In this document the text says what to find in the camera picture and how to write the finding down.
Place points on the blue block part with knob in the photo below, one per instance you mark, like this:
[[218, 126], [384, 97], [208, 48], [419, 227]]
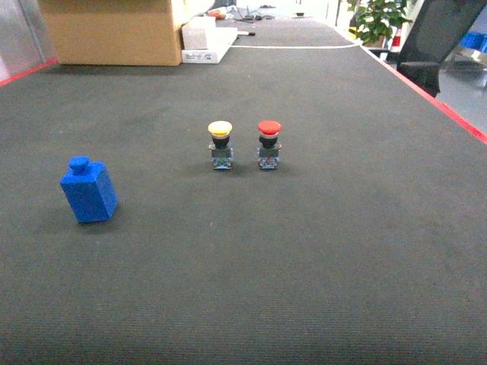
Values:
[[89, 190]]

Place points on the yellow mushroom push button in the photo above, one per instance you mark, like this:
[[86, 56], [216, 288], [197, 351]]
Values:
[[222, 152]]

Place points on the red mushroom push button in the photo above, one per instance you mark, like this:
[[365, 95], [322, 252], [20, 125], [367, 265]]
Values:
[[268, 150]]

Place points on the white flat box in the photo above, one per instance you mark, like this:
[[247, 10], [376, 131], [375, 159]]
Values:
[[224, 37]]

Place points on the white foam block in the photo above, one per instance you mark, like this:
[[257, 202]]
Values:
[[198, 33]]

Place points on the brown cardboard box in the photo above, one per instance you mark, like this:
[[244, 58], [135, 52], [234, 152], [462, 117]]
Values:
[[127, 32]]

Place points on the green potted plant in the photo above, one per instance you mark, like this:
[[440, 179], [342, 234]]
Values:
[[376, 20]]

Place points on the black office chair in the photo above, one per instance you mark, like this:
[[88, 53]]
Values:
[[437, 30]]

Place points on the black conveyor belt with red frame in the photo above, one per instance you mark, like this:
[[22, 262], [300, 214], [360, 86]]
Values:
[[366, 245]]

